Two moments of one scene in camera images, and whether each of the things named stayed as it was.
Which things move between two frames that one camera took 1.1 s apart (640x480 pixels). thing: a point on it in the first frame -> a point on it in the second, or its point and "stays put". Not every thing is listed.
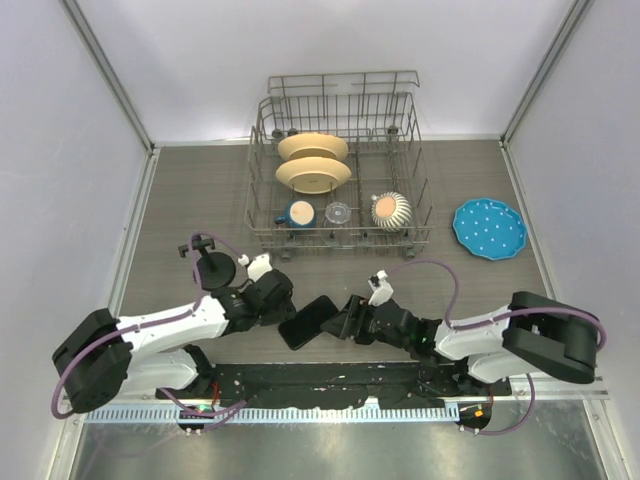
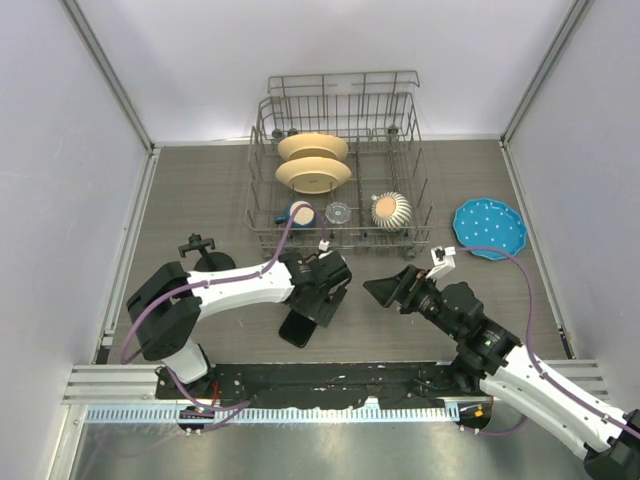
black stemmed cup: (216, 270) stays put
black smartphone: (306, 323) stays put
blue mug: (300, 214) stays put
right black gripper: (342, 324) -> (395, 288)
